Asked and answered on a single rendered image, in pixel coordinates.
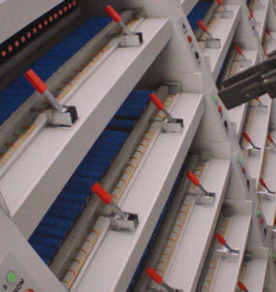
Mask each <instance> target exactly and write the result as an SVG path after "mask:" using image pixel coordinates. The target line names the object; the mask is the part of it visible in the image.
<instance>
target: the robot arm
mask: <svg viewBox="0 0 276 292"><path fill-rule="evenodd" d="M267 57H268V58H265V59H264V60H263V61H261V62H259V63H258V64H255V65H253V66H251V67H249V68H246V69H245V70H242V71H241V72H238V73H236V74H234V75H232V76H229V77H227V78H225V79H223V80H222V82H221V83H222V84H223V86H224V89H222V90H220V91H219V92H218V93H217V95H218V97H219V98H220V99H221V101H222V103H223V104H224V106H225V108H226V109H227V110H230V109H233V108H234V107H238V106H240V105H242V104H244V103H246V102H248V101H252V100H254V99H256V98H258V97H260V96H262V95H263V96H264V95H265V94H268V95H269V97H270V98H271V99H274V98H276V50H273V51H271V52H269V53H268V54H267Z"/></svg>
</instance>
